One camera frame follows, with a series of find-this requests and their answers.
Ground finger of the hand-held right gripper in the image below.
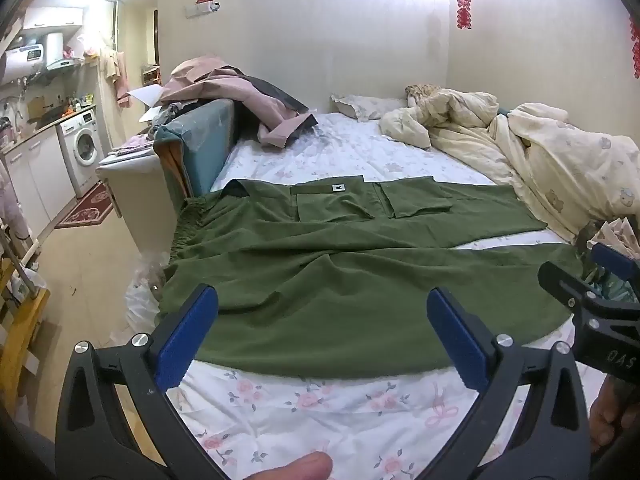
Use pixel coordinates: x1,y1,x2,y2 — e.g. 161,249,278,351
537,260,603,313
586,241,640,288

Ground hanging pink towels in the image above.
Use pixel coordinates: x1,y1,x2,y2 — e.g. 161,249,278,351
100,47,132,108

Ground metal rail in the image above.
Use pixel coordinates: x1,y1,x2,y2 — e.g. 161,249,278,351
0,220,42,302

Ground white side table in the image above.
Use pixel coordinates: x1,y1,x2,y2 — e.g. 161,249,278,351
95,130,176,256

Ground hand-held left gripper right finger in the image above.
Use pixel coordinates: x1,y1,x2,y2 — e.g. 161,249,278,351
426,287,592,480

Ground yellow wooden chair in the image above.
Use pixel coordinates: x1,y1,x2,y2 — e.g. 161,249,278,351
0,255,51,403

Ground person's right hand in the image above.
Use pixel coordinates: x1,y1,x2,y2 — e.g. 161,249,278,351
589,374,640,457

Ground floral pillow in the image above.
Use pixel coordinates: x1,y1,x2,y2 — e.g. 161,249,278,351
331,92,408,122

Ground white kitchen cabinet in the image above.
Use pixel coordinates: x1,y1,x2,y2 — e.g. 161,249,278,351
0,130,76,238

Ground person's left hand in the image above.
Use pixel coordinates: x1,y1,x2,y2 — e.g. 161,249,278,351
239,451,334,480

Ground white water heater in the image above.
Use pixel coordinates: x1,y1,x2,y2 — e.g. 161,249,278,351
0,42,51,83

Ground green pants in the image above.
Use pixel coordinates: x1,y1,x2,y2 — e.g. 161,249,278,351
155,175,586,380

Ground red rug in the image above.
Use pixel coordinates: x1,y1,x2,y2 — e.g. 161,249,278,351
54,181,115,230

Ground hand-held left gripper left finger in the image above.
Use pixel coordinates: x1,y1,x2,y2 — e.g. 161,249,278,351
55,284,236,480

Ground pink jacket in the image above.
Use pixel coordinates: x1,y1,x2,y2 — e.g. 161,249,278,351
160,55,319,150

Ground white paper sheet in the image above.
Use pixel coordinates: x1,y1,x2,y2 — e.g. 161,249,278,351
128,85,167,123

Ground white washing machine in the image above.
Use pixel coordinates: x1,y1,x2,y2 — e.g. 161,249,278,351
56,107,106,198

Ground floral bed sheet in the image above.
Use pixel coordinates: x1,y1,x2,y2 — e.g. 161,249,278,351
167,110,606,480

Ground clear plastic bag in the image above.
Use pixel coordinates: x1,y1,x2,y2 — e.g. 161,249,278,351
122,252,173,346

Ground beige patterned cloth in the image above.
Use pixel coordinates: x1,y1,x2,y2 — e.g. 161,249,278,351
575,216,640,261

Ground white wall box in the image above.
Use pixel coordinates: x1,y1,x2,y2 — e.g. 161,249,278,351
185,0,222,17

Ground cream quilt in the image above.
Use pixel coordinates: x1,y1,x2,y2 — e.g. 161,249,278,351
380,85,640,261

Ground brown patterned cloth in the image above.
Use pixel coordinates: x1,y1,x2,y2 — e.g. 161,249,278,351
405,83,443,107

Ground black garment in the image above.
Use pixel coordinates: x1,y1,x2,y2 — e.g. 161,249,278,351
232,74,312,113

